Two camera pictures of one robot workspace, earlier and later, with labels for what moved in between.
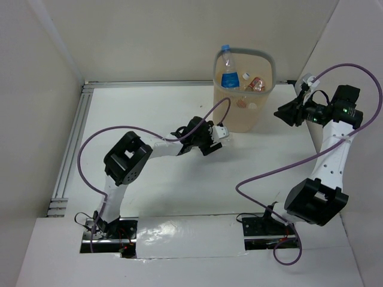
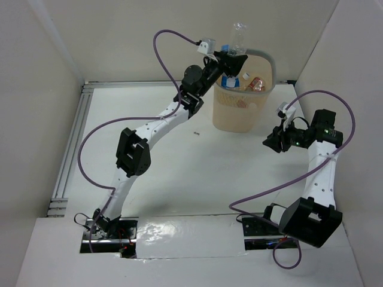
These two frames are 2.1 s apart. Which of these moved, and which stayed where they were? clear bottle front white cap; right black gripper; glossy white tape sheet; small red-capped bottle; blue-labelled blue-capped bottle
Moved: right black gripper
Stayed: small red-capped bottle; glossy white tape sheet; clear bottle front white cap; blue-labelled blue-capped bottle
